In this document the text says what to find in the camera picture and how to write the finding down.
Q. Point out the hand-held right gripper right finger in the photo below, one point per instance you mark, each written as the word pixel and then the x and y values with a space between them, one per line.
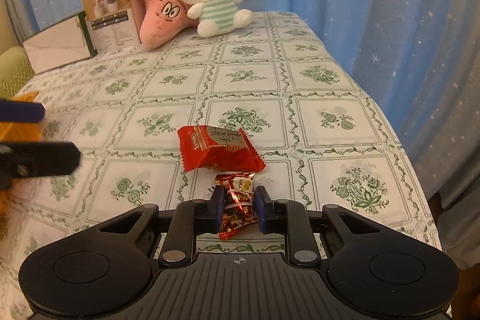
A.
pixel 261 211

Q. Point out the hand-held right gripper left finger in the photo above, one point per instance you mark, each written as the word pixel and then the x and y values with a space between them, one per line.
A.
pixel 217 211

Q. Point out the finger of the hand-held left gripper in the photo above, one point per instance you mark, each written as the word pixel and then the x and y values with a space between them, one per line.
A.
pixel 41 157
pixel 22 112

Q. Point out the orange plastic basket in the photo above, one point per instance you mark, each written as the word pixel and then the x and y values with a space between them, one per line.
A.
pixel 18 130

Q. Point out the small red candy packet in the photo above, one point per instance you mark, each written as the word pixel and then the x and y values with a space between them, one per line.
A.
pixel 238 207

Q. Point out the green patterned cushion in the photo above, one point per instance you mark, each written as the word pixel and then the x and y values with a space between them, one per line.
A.
pixel 13 72

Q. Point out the large red snack packet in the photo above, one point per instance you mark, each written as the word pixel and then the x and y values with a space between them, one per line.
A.
pixel 219 151

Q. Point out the orange cloth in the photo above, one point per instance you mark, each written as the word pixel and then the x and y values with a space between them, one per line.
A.
pixel 4 215

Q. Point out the white cardboard box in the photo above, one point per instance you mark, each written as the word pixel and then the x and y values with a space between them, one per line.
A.
pixel 56 46

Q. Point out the green floral tablecloth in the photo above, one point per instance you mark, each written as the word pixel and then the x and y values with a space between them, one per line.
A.
pixel 262 87

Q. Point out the brown product box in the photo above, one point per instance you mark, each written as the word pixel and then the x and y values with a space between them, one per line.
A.
pixel 112 20

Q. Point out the pink star plush toy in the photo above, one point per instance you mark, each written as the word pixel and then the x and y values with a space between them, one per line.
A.
pixel 157 9

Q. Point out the grey lace-trimmed curtain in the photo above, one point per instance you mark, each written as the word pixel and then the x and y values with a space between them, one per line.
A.
pixel 459 211

